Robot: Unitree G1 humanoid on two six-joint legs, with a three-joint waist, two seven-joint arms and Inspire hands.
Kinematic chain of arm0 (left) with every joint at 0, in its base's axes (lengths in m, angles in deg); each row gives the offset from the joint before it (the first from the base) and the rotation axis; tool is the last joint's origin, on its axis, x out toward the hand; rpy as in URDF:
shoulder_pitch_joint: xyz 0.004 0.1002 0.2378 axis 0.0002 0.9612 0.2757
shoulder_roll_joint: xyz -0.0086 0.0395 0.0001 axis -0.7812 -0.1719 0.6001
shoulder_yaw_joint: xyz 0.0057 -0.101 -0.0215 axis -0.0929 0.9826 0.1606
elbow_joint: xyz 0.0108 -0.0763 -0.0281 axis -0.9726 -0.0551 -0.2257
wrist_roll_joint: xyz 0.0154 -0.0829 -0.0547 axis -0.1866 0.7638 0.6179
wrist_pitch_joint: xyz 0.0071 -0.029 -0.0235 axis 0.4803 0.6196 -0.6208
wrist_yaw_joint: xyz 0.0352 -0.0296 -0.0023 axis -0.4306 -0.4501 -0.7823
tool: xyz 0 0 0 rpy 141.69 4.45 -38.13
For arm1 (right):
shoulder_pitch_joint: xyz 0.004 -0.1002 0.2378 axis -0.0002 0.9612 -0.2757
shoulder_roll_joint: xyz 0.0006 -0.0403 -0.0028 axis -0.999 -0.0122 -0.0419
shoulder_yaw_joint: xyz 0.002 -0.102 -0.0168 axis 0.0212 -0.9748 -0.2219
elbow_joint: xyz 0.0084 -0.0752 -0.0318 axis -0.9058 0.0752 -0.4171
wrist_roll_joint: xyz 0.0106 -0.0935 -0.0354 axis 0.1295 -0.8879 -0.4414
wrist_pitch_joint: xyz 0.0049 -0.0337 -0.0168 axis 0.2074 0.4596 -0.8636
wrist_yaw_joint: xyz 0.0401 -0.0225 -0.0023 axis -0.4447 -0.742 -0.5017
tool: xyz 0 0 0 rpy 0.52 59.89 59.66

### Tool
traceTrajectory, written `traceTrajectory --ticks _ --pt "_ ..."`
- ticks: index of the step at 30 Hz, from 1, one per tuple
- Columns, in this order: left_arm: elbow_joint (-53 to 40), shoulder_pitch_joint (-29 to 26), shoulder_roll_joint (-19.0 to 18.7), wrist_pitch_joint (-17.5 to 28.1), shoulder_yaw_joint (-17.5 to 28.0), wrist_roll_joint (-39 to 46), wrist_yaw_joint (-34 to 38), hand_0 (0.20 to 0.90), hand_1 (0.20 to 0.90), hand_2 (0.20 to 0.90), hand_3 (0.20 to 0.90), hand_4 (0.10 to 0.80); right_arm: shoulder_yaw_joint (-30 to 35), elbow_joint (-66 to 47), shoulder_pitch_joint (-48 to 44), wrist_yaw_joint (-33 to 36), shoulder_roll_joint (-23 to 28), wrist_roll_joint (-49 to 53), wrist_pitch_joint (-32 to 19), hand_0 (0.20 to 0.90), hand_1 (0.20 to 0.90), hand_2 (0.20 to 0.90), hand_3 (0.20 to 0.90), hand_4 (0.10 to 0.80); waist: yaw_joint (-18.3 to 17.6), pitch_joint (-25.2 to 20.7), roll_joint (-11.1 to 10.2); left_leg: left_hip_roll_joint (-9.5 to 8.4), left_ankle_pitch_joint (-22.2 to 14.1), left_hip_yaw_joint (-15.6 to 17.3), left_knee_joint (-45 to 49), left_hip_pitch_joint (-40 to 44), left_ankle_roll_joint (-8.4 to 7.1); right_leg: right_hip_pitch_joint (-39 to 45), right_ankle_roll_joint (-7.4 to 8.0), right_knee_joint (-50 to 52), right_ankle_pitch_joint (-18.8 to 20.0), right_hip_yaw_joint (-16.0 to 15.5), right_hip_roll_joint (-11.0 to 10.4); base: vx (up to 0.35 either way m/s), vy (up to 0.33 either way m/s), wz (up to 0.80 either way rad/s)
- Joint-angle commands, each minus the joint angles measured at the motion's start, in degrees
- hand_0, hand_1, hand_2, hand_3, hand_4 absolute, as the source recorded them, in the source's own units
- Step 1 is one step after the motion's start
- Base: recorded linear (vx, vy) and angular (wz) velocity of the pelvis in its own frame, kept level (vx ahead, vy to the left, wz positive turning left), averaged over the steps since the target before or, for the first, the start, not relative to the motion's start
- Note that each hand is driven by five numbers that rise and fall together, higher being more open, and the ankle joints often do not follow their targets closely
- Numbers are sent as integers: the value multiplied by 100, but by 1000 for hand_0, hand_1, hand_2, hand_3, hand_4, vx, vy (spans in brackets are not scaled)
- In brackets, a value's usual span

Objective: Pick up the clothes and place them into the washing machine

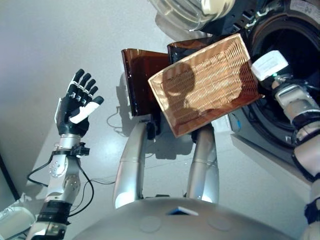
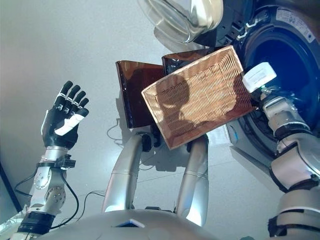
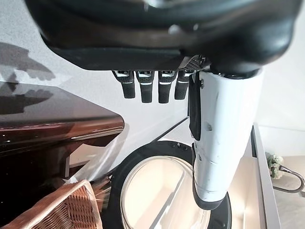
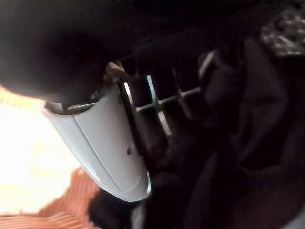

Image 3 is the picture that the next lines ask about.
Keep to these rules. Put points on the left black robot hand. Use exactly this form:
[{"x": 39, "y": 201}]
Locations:
[{"x": 143, "y": 35}]

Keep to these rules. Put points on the round glass washer door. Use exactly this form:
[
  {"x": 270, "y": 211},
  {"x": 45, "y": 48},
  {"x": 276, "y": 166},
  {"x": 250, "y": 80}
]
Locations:
[{"x": 152, "y": 186}]

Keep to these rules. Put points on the white beige cabinet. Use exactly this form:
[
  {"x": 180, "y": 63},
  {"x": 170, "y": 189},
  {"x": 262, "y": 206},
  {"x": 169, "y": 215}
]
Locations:
[{"x": 252, "y": 190}]

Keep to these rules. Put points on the wicker laundry basket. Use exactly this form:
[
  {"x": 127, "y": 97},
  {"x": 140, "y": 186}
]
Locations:
[{"x": 59, "y": 210}]

